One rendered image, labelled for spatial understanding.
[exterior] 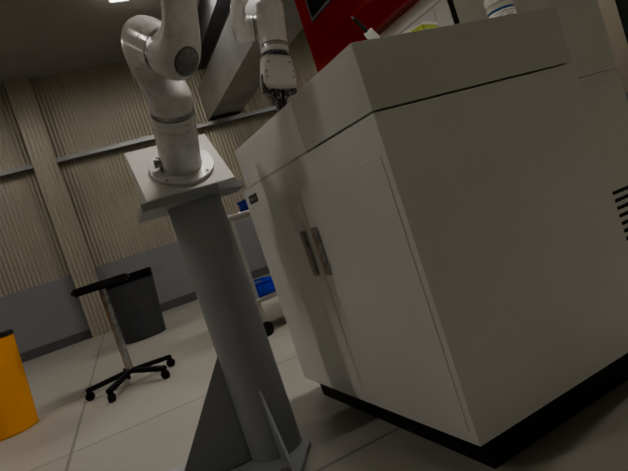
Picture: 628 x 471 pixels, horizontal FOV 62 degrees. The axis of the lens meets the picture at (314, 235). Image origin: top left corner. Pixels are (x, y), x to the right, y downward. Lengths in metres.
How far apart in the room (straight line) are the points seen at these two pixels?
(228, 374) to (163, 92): 0.81
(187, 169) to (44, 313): 6.47
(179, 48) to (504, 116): 0.78
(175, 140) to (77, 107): 6.75
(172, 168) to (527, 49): 0.98
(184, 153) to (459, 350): 0.90
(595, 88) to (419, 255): 1.25
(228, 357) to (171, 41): 0.86
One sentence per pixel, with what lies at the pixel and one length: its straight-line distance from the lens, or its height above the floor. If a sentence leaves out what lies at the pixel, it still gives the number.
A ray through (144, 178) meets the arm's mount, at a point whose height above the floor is 0.91.
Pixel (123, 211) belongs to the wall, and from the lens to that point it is 7.91.
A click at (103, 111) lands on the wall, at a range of 8.20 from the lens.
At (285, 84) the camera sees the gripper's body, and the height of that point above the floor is 1.04.
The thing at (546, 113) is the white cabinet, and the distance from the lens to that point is 1.43.
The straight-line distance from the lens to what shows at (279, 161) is 1.58.
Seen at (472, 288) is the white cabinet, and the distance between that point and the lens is 1.19.
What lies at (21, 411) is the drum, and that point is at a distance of 3.55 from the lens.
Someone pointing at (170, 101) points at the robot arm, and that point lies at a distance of 1.45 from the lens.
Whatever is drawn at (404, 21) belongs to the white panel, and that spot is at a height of 1.20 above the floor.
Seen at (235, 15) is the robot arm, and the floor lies 1.26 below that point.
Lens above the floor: 0.66
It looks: 2 degrees down
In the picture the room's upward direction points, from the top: 18 degrees counter-clockwise
